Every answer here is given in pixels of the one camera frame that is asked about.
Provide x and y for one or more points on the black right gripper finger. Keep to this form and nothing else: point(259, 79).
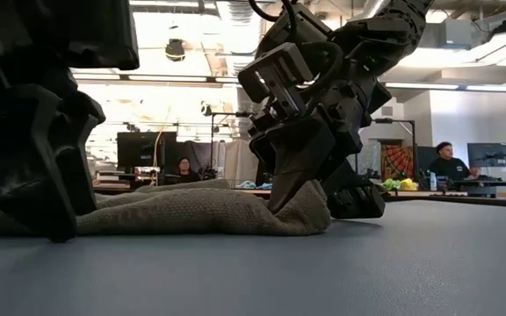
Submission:
point(354, 202)
point(297, 153)

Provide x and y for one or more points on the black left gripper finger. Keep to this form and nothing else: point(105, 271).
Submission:
point(84, 131)
point(24, 153)

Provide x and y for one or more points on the taupe woven towel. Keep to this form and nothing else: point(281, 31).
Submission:
point(191, 210)

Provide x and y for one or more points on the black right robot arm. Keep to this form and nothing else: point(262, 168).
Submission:
point(380, 39)

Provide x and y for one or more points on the black monitor on arm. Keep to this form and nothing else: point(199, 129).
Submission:
point(488, 153)

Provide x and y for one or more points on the green cloth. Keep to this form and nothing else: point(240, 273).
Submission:
point(391, 184)

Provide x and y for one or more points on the yellow cloth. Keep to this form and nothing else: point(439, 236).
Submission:
point(409, 184)

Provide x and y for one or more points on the large black monitor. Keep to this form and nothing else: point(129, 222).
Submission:
point(139, 149)

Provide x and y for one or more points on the cream curtain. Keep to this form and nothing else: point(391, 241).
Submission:
point(240, 162)

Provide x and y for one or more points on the orange mandala tapestry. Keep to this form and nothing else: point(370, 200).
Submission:
point(397, 162)

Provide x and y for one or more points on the light blue cloth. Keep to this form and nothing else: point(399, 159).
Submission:
point(246, 185)

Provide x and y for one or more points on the long ceiling light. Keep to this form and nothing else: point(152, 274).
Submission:
point(420, 85)
point(169, 78)

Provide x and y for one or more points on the light blue bottle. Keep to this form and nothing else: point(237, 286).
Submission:
point(433, 181)

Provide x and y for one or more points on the dark grey curtain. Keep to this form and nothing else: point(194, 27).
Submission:
point(207, 155)

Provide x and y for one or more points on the person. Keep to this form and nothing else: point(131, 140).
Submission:
point(448, 169)
point(187, 175)

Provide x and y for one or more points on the black ceiling dome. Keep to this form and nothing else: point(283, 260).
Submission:
point(175, 50)

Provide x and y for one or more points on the black desk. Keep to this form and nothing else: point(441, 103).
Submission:
point(481, 183)

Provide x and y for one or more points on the grey ventilation box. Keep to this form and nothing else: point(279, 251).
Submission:
point(455, 35)

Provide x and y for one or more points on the black rectangular stand frame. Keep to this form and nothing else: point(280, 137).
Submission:
point(385, 120)

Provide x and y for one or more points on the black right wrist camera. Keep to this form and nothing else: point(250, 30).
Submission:
point(275, 61)

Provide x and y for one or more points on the black camera stand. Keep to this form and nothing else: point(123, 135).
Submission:
point(205, 109)

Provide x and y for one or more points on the silver air duct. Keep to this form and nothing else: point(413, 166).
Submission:
point(240, 26)

